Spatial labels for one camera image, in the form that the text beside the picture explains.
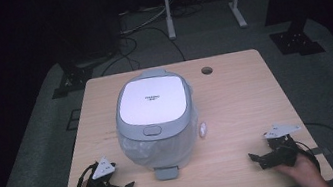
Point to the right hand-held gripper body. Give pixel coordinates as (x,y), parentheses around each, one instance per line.
(282,154)

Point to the small white oval object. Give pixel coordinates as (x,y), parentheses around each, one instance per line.
(202,129)

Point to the grey white rice cooker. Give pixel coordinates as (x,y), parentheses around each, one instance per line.
(153,109)

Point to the person's right hand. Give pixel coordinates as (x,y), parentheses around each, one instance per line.
(304,174)

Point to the grey tape strip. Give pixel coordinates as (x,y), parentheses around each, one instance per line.
(320,150)

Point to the light wooden table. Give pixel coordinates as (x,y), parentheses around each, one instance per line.
(240,102)

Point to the black stand base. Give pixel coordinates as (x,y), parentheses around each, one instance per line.
(72,79)
(296,41)

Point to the black floor outlet frame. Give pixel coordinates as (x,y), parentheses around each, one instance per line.
(73,120)

